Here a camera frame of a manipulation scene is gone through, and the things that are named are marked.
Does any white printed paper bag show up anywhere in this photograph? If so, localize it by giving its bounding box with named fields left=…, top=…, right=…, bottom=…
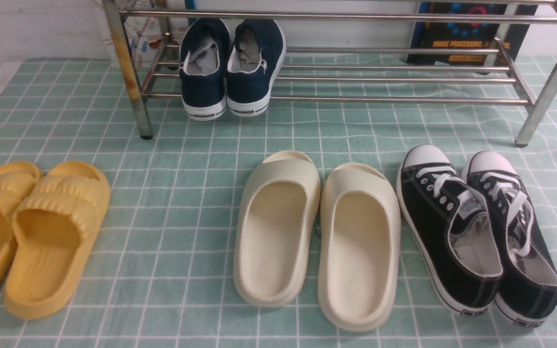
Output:
left=119, top=0, right=196, bottom=68

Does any left black canvas sneaker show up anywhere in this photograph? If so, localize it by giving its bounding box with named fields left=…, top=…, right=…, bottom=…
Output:
left=396, top=145, right=503, bottom=317

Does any right black canvas sneaker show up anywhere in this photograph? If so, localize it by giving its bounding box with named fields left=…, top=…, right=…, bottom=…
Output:
left=462, top=151, right=557, bottom=328

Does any black canvas sneaker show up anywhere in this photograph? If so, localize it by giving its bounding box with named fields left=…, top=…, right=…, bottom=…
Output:
left=462, top=151, right=557, bottom=328
left=396, top=145, right=503, bottom=317

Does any black image processing book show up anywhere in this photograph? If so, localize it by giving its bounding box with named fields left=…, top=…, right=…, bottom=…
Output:
left=405, top=1, right=529, bottom=66

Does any navy canvas shoe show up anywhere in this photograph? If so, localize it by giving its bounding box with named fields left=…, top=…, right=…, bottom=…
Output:
left=179, top=18, right=231, bottom=121
left=225, top=18, right=287, bottom=117

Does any green checked table cloth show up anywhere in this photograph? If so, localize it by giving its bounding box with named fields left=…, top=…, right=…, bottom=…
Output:
left=0, top=58, right=557, bottom=348

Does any cream slide slipper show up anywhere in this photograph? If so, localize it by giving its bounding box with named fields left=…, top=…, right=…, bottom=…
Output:
left=317, top=162, right=401, bottom=332
left=233, top=150, right=321, bottom=308

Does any right yellow slide slipper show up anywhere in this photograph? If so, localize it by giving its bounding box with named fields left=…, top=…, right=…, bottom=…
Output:
left=4, top=161, right=111, bottom=319

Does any right cream slide slipper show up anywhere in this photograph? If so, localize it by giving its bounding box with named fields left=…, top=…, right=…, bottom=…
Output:
left=317, top=162, right=401, bottom=332

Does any metal shoe rack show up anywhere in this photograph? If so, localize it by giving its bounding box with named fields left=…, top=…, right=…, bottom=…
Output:
left=101, top=0, right=557, bottom=147

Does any left cream slide slipper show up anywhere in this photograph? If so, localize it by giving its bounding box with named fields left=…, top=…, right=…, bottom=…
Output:
left=233, top=150, right=321, bottom=308

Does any teal vertical pole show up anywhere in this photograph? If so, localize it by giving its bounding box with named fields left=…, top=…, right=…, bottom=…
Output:
left=184, top=0, right=197, bottom=26

